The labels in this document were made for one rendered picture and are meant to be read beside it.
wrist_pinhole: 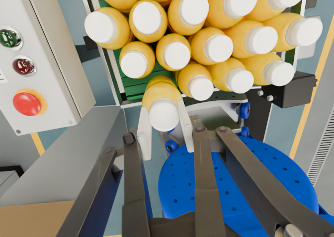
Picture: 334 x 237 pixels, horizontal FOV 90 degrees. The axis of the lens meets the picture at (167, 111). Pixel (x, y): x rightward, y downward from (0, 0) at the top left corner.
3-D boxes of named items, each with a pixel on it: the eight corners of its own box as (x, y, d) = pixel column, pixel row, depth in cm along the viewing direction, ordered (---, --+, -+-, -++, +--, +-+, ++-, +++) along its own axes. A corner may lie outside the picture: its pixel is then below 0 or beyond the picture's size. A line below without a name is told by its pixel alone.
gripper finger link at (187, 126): (184, 126, 15) (192, 125, 15) (176, 100, 21) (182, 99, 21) (188, 153, 16) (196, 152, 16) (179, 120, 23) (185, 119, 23)
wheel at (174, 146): (176, 159, 45) (181, 155, 46) (173, 145, 43) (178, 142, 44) (165, 152, 48) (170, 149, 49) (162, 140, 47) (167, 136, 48)
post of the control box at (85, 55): (126, 46, 124) (47, 72, 33) (125, 40, 122) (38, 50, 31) (132, 45, 124) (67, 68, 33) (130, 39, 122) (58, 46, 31)
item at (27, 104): (25, 115, 26) (19, 118, 24) (12, 93, 24) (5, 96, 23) (48, 111, 25) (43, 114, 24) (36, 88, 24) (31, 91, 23)
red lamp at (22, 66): (21, 75, 23) (15, 77, 22) (13, 59, 22) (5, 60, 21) (37, 72, 23) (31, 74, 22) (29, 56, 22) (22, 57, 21)
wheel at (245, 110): (238, 121, 43) (247, 122, 42) (239, 105, 41) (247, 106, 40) (243, 113, 46) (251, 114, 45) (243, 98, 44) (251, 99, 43)
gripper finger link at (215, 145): (196, 143, 14) (232, 136, 14) (187, 116, 18) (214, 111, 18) (198, 157, 14) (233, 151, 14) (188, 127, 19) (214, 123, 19)
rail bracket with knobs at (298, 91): (250, 96, 49) (273, 111, 39) (251, 72, 46) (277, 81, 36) (284, 90, 48) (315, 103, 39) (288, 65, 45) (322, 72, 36)
